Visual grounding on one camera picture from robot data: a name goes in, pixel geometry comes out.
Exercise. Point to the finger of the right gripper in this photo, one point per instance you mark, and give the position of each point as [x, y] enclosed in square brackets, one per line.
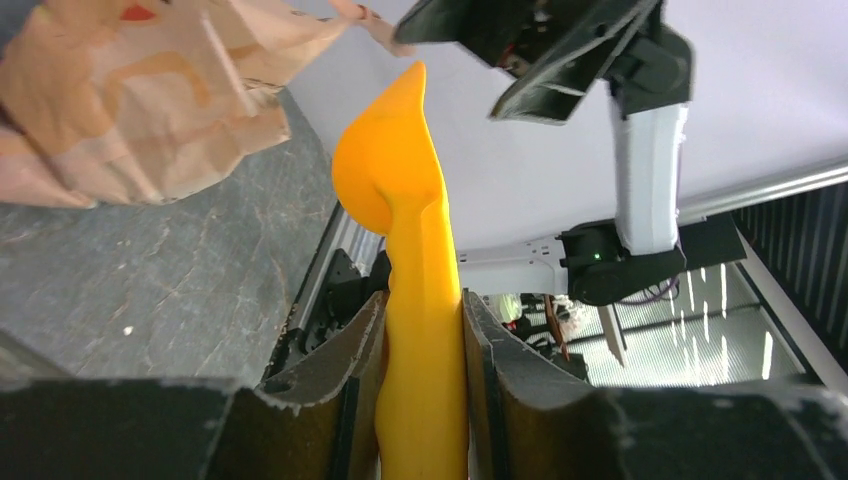
[484, 27]
[561, 48]

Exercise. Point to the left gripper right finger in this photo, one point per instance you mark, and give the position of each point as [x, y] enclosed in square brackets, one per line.
[529, 419]

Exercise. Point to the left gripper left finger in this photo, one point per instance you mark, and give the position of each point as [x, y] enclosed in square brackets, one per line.
[314, 420]

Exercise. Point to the orange plastic scoop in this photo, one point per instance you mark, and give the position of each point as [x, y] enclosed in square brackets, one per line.
[387, 176]

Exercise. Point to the pink litter bag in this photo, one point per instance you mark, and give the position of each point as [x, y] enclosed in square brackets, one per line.
[149, 102]

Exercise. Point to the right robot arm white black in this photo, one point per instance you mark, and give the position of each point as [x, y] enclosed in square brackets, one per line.
[600, 263]

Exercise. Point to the right aluminium corner post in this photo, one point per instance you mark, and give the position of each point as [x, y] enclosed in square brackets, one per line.
[797, 180]

